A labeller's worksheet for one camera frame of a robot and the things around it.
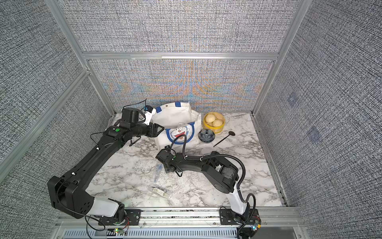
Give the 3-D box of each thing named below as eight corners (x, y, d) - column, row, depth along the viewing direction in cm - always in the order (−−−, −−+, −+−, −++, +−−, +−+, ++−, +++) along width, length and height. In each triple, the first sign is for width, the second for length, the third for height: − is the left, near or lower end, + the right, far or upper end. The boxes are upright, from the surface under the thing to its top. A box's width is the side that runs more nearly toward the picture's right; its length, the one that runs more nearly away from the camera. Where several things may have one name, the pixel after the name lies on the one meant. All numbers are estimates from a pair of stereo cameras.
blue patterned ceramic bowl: (198, 142, 103) (198, 139, 100) (198, 133, 109) (198, 129, 105) (214, 142, 103) (215, 139, 100) (213, 133, 109) (214, 129, 105)
